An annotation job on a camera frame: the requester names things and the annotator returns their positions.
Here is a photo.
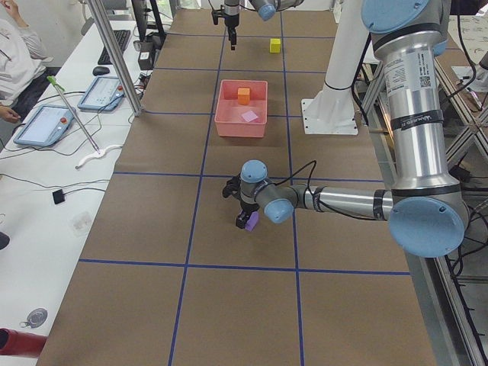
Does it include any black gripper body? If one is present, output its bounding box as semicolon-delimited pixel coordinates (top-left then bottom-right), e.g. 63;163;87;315
224;14;239;31
239;196;260;216

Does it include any purple foam block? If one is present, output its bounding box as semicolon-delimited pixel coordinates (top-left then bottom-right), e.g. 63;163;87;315
245;211;259;232

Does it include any yellow foam block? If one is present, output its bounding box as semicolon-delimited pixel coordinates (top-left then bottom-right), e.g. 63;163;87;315
269;38;281;54

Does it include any orange foam block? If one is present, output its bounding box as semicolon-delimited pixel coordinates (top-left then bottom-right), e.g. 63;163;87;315
237;87;251;105

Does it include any pink foam block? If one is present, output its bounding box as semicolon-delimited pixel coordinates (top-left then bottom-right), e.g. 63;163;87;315
241;111;259;123

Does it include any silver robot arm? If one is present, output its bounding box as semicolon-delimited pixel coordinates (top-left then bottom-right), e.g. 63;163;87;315
212;0;303;50
234;1;468;258

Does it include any pink plastic bin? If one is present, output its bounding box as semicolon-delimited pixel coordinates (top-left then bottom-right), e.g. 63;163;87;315
214;79;268;138

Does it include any black box with label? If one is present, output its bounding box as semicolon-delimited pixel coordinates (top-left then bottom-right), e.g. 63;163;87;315
138;38;156;71

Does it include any black monitor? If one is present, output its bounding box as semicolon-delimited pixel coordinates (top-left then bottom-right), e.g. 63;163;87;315
131;0;166;45

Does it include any black keyboard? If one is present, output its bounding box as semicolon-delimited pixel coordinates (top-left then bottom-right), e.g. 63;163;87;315
97;29;132;66

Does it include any black computer mouse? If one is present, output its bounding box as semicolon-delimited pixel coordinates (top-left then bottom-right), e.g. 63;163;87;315
92;66;111;76

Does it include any far blue teach pendant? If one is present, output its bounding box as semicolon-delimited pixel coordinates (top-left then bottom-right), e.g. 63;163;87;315
77;75;124;112

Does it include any blue teach pendant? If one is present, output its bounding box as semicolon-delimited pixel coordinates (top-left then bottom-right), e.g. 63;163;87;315
14;105;74;147
77;75;124;112

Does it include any metal grabber stick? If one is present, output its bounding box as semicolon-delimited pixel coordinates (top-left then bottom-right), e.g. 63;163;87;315
47;76;123;170

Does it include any small black square device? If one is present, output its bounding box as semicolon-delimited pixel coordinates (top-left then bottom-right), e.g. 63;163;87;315
52;189;66;205

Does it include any near blue teach pendant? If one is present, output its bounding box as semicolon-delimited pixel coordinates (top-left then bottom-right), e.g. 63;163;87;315
14;105;74;147

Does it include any seated person white shirt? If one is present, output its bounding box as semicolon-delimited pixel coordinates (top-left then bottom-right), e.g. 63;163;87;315
1;1;48;124

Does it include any round metal lid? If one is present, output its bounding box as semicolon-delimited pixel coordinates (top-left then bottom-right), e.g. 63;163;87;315
19;308;48;329

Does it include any red cylinder bottle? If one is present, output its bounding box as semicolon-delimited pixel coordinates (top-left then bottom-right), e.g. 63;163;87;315
1;328;47;358

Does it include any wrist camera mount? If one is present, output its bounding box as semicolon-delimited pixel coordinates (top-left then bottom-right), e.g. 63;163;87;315
211;8;226;25
222;175;241;200

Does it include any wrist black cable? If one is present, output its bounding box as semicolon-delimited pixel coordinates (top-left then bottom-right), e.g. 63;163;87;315
281;159;382;220

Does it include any aluminium frame post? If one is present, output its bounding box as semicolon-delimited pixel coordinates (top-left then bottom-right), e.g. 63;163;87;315
86;0;142;117

